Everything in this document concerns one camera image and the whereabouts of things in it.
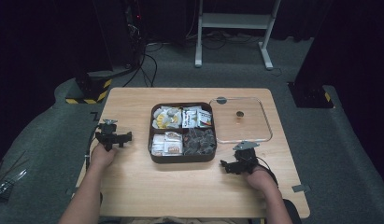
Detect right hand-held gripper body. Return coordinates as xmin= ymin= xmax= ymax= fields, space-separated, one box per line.
xmin=232 ymin=140 xmax=260 ymax=175

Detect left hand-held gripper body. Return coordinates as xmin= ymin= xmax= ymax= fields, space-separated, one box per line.
xmin=94 ymin=119 xmax=122 ymax=153

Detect person's left hand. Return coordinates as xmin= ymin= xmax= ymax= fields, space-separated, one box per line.
xmin=90 ymin=143 xmax=118 ymax=171

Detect person's right hand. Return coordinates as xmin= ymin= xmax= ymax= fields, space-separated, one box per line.
xmin=243 ymin=165 xmax=276 ymax=193

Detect transparent square lid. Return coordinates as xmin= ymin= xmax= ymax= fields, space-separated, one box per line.
xmin=208 ymin=96 xmax=274 ymax=145

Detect pile of dark wrapped snacks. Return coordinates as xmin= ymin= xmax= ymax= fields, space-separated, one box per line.
xmin=182 ymin=128 xmax=217 ymax=156

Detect pile of white orange packets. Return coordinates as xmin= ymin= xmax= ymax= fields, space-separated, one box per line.
xmin=150 ymin=131 xmax=184 ymax=157

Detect pile of yellow white packets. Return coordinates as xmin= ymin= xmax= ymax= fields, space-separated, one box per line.
xmin=152 ymin=105 xmax=183 ymax=130

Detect brown four-compartment tray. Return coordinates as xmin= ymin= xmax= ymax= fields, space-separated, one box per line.
xmin=148 ymin=102 xmax=218 ymax=164

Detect black yellow striped stand base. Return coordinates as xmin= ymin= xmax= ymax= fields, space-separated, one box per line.
xmin=64 ymin=70 xmax=114 ymax=105

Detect pile of white printed packets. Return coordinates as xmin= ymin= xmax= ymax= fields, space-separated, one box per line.
xmin=181 ymin=105 xmax=213 ymax=129

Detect grey tape strip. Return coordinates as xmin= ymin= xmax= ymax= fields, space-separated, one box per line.
xmin=291 ymin=184 xmax=311 ymax=193

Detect dark equipment rack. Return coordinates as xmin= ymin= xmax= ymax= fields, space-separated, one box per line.
xmin=122 ymin=0 xmax=147 ymax=68

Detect metal tripod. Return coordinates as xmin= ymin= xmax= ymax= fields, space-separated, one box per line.
xmin=0 ymin=150 xmax=29 ymax=198

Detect white metal stand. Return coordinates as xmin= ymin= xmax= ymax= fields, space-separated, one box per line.
xmin=194 ymin=0 xmax=283 ymax=71

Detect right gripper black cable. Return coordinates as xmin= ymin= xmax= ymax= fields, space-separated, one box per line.
xmin=256 ymin=156 xmax=279 ymax=189

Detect black floor cables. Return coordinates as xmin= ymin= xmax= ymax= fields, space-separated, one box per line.
xmin=122 ymin=41 xmax=159 ymax=89

